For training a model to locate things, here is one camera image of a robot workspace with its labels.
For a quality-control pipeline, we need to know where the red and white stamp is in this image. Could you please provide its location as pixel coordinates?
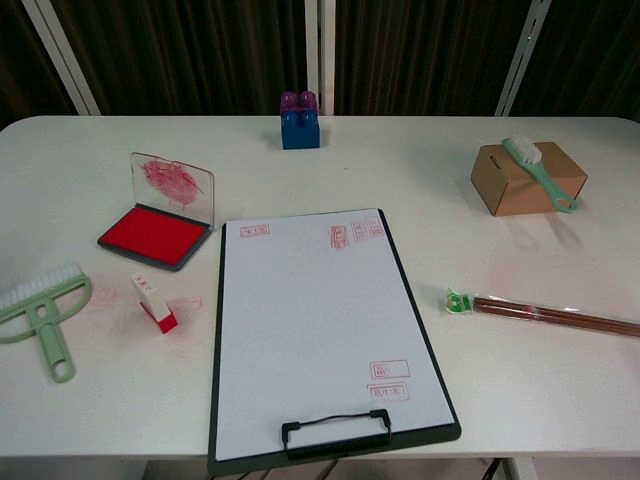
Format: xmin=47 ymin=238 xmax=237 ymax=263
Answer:
xmin=130 ymin=271 xmax=179 ymax=335

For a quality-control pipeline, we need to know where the blue toy building block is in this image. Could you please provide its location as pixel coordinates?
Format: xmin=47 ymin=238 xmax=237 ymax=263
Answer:
xmin=280 ymin=108 xmax=322 ymax=151

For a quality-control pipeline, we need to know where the purple plastic toy brick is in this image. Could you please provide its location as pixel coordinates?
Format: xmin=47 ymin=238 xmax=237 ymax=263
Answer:
xmin=279 ymin=89 xmax=319 ymax=115

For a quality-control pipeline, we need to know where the black clipboard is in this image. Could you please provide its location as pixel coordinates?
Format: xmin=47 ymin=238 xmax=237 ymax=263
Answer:
xmin=207 ymin=207 xmax=462 ymax=477

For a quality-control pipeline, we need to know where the white stamped paper sheet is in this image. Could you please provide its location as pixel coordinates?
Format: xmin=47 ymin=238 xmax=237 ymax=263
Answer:
xmin=214 ymin=208 xmax=459 ymax=449

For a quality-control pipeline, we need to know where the small brown cardboard box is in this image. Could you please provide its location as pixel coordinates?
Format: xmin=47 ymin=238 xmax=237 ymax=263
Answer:
xmin=469 ymin=141 xmax=589 ymax=218

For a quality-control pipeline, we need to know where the dark pleated curtain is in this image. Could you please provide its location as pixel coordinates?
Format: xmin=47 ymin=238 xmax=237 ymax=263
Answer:
xmin=0 ymin=0 xmax=640 ymax=131

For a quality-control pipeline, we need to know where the wrapped brown chopsticks pair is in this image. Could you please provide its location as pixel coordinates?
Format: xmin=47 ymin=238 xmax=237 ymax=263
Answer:
xmin=438 ymin=286 xmax=640 ymax=340

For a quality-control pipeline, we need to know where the green wide T-shaped brush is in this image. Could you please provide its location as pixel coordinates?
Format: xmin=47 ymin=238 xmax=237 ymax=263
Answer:
xmin=0 ymin=260 xmax=95 ymax=385

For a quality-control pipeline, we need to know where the white metal frame post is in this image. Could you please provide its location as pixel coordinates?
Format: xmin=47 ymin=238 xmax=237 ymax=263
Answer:
xmin=20 ymin=0 xmax=101 ymax=117
xmin=494 ymin=0 xmax=552 ymax=119
xmin=303 ymin=0 xmax=336 ymax=116

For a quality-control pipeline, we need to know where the green long-handled scrub brush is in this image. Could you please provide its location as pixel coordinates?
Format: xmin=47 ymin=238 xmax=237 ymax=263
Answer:
xmin=501 ymin=137 xmax=579 ymax=215

